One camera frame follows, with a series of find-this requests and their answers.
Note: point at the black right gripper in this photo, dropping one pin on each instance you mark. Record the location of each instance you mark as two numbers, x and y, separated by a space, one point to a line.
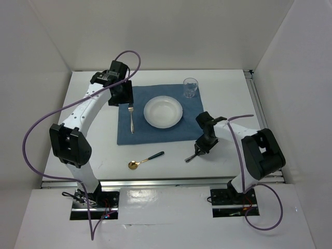
200 145

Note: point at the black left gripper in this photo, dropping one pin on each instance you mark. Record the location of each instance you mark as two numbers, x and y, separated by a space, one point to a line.
127 97

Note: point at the silver table knife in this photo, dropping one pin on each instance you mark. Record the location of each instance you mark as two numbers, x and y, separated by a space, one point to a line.
187 160

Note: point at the silver fork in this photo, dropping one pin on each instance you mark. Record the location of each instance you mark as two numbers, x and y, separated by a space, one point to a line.
131 109

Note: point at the blue cloth napkin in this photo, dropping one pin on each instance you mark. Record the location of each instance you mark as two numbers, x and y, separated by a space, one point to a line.
187 129

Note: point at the white round plate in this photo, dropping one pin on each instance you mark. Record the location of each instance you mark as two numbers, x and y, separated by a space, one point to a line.
163 112

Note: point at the clear drinking glass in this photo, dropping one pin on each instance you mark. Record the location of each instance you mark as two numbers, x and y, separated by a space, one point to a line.
190 87

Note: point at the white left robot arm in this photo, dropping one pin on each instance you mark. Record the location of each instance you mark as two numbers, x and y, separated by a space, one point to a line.
68 139

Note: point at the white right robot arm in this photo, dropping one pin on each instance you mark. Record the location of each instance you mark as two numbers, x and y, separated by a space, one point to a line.
258 151

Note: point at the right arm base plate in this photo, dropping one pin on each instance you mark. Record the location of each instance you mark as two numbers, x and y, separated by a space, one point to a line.
223 205

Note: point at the aluminium rail frame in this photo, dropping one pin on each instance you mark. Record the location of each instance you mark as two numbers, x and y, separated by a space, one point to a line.
223 93

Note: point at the gold spoon dark handle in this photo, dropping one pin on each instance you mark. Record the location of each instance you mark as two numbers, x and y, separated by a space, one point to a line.
134 164

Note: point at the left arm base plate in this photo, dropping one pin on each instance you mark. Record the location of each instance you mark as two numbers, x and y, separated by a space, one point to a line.
106 205

